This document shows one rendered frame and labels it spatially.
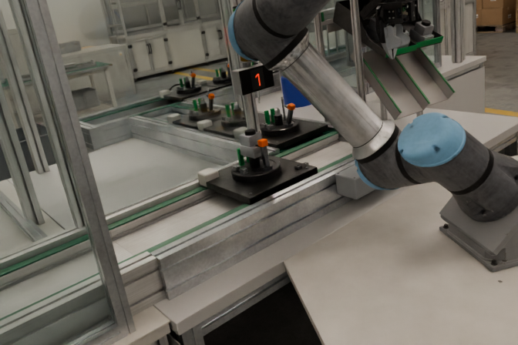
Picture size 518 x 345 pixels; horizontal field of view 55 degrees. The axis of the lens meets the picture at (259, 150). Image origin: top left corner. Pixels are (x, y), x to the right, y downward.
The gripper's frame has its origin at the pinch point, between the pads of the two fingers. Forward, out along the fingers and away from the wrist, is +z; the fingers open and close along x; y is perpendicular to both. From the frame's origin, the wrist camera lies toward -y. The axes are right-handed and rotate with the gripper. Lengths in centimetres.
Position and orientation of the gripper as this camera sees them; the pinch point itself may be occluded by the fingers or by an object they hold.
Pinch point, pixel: (389, 54)
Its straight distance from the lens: 142.4
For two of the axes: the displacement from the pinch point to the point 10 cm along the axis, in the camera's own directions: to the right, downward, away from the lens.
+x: 7.7, -3.1, 5.6
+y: 6.3, 1.6, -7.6
